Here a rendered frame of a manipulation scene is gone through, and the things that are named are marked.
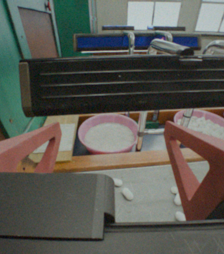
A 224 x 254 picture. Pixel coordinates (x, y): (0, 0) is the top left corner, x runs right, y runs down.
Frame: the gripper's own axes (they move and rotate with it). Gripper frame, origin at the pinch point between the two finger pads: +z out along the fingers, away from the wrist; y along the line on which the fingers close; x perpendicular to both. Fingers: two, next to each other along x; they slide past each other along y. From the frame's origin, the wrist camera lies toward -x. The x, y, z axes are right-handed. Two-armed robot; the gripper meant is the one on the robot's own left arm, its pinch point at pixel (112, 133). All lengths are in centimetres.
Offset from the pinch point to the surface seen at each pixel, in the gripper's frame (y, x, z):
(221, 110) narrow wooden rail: -62, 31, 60
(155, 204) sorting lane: -11.9, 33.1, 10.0
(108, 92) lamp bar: 0.5, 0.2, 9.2
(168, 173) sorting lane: -18.7, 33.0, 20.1
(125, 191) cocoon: -3.5, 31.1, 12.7
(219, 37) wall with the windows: -341, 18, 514
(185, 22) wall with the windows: -221, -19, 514
